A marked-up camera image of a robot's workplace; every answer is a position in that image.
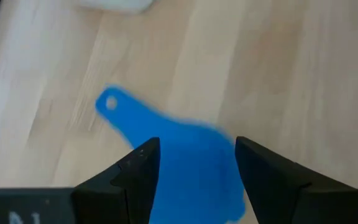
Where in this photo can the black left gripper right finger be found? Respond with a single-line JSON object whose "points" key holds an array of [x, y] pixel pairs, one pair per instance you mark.
{"points": [[266, 180]]}

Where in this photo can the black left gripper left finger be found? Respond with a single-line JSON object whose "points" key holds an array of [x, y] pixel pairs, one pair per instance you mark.
{"points": [[135, 174]]}

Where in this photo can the bright blue measuring cup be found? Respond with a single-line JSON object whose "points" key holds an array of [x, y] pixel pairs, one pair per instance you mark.
{"points": [[197, 161]]}

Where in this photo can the white plastic basket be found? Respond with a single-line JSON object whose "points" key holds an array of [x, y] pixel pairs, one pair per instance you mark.
{"points": [[117, 3]]}

